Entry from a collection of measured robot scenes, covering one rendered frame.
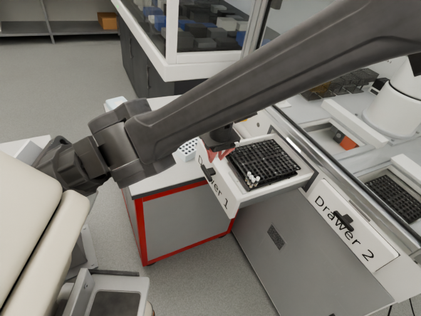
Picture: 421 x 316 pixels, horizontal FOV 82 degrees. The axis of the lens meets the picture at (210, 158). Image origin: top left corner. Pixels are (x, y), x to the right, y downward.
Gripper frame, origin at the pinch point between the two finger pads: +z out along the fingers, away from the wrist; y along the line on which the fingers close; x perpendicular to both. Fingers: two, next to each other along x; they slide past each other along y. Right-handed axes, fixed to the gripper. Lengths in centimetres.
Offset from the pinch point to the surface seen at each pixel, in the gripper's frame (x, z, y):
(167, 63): 84, 11, 13
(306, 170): -6.2, 12.6, 37.8
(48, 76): 264, 102, -69
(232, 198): -9.5, 9.1, 2.6
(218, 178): -0.7, 9.5, 2.5
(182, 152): 24.5, 20.5, -0.3
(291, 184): -9.7, 12.3, 27.2
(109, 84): 234, 104, -8
